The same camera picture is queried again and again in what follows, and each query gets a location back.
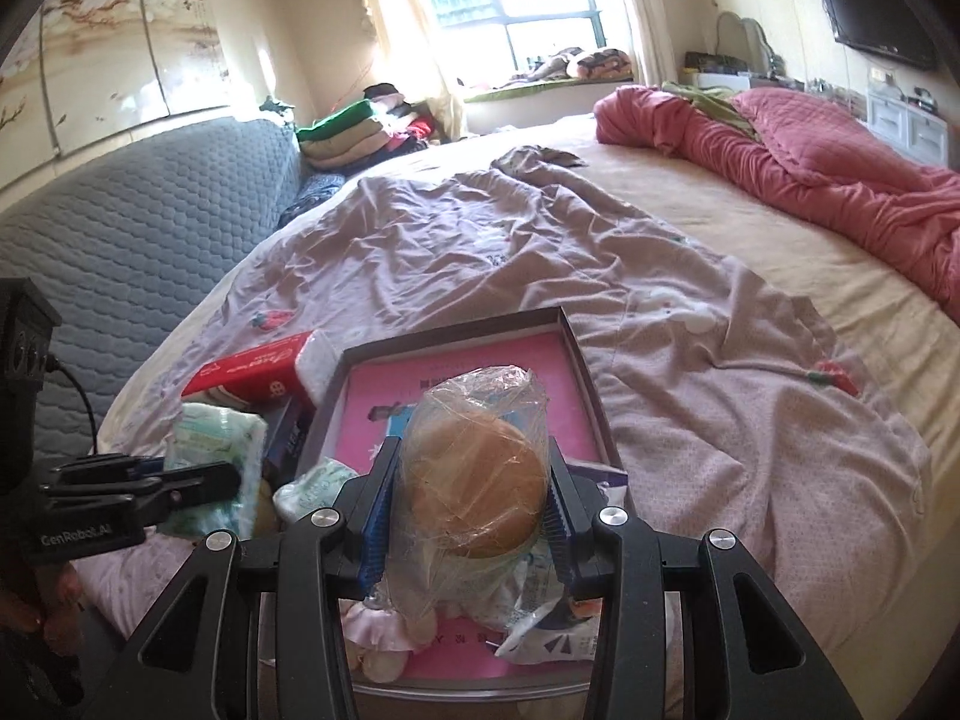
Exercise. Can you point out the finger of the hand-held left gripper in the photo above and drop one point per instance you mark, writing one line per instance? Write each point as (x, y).
(195, 493)
(112, 466)

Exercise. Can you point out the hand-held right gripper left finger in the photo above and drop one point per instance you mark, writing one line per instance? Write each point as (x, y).
(373, 547)

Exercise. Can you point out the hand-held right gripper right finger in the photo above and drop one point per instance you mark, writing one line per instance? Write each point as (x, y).
(559, 540)

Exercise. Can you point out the pale green tissue pack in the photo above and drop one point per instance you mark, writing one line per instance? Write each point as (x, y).
(217, 442)

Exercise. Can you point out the cream plush bear pink dress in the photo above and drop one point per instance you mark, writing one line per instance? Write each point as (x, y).
(386, 637)

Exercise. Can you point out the bread bun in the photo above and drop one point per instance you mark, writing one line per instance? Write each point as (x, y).
(472, 480)

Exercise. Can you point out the grey tray box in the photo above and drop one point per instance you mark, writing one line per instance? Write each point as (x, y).
(577, 360)

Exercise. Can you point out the person's left hand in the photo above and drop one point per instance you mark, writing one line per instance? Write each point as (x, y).
(45, 607)

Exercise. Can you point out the yellow plush bear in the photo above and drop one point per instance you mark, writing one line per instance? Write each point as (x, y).
(264, 510)

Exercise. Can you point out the white tissue pack green print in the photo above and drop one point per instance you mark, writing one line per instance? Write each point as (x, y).
(315, 487)

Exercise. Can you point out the white and blue snack bag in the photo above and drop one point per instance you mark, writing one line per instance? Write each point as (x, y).
(551, 634)

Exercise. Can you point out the dark blue box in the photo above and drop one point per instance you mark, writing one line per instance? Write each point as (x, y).
(289, 431)

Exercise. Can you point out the red and white tissue box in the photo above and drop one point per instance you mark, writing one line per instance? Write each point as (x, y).
(247, 371)

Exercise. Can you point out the pink book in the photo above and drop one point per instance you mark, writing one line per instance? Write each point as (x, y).
(375, 397)

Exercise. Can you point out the grey quilted headboard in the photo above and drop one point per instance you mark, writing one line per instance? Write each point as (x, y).
(150, 240)

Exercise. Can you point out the lilac patterned duvet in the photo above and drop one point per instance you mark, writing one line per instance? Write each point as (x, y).
(450, 255)

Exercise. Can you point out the dark floral pillow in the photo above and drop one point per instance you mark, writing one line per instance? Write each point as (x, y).
(311, 199)

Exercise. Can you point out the stack of folded clothes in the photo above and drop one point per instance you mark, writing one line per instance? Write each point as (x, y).
(360, 127)

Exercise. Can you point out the pink quilt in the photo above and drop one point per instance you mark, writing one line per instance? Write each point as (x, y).
(810, 157)

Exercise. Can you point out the green cloth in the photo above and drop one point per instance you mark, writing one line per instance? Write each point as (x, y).
(705, 101)

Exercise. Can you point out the patterned blanket on windowsill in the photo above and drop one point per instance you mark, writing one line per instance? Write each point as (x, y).
(585, 64)

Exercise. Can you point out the cream curtain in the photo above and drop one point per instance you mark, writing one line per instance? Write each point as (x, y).
(645, 7)
(390, 30)

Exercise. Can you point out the cluttered desk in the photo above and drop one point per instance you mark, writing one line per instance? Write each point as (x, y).
(727, 64)

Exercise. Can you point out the white drawer cabinet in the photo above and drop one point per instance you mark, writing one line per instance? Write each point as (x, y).
(915, 127)

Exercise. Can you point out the black television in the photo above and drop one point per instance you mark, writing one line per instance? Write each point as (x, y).
(877, 15)

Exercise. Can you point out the blossom wall painting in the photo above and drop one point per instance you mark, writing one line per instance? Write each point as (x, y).
(112, 52)

